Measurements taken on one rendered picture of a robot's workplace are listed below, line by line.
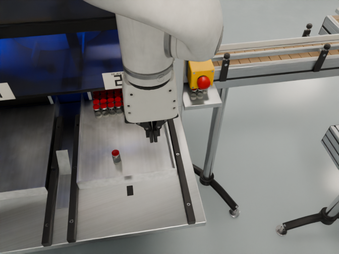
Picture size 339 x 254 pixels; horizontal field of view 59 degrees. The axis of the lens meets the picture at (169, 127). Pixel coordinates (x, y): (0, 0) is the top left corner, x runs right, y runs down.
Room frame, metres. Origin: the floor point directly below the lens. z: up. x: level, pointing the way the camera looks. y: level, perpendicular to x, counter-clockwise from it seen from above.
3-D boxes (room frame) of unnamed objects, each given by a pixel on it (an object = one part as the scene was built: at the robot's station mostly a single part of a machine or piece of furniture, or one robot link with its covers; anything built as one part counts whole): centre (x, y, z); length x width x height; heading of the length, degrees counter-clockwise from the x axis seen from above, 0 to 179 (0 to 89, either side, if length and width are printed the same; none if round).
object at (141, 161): (0.58, 0.14, 0.90); 0.34 x 0.26 x 0.04; 9
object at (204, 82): (0.69, -0.10, 0.99); 0.04 x 0.04 x 0.04; 9
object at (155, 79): (0.41, 0.03, 1.27); 0.09 x 0.08 x 0.03; 99
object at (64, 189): (0.41, 0.28, 0.91); 0.14 x 0.03 x 0.06; 8
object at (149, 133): (0.40, 0.05, 1.12); 0.03 x 0.03 x 0.07; 9
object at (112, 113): (0.67, 0.15, 0.90); 0.18 x 0.02 x 0.05; 99
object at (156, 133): (0.41, 0.02, 1.12); 0.03 x 0.03 x 0.07; 9
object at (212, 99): (0.78, -0.10, 0.87); 0.14 x 0.13 x 0.02; 9
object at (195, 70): (0.74, -0.09, 1.00); 0.08 x 0.07 x 0.07; 9
